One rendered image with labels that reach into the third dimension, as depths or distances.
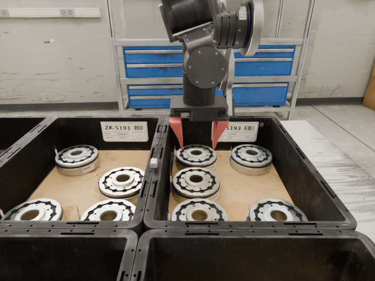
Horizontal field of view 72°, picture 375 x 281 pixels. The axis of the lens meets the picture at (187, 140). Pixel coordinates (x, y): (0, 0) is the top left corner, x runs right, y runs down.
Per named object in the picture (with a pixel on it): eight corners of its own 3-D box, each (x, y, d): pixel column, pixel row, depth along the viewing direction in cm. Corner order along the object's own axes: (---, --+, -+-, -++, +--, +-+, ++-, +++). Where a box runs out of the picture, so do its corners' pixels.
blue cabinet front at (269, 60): (212, 106, 251) (215, 45, 225) (284, 104, 255) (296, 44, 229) (212, 107, 248) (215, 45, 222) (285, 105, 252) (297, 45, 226)
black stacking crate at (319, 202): (167, 153, 76) (165, 117, 70) (268, 154, 75) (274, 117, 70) (148, 282, 40) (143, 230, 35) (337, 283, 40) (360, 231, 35)
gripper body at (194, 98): (228, 116, 46) (231, 74, 42) (170, 117, 45) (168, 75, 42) (222, 104, 51) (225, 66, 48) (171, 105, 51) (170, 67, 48)
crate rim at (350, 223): (165, 123, 71) (164, 115, 70) (274, 123, 71) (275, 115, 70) (142, 241, 36) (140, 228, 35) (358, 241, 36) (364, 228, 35)
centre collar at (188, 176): (184, 174, 58) (184, 172, 57) (206, 173, 58) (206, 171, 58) (184, 187, 53) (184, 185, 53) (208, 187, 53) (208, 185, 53)
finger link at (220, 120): (226, 156, 49) (230, 110, 45) (189, 156, 49) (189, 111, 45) (221, 140, 55) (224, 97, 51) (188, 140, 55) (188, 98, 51)
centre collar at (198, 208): (184, 208, 48) (184, 205, 48) (211, 207, 48) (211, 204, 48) (186, 228, 44) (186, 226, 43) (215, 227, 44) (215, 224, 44)
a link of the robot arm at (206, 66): (210, -14, 41) (159, 5, 41) (224, -19, 30) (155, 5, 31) (227, 61, 46) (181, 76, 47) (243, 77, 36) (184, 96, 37)
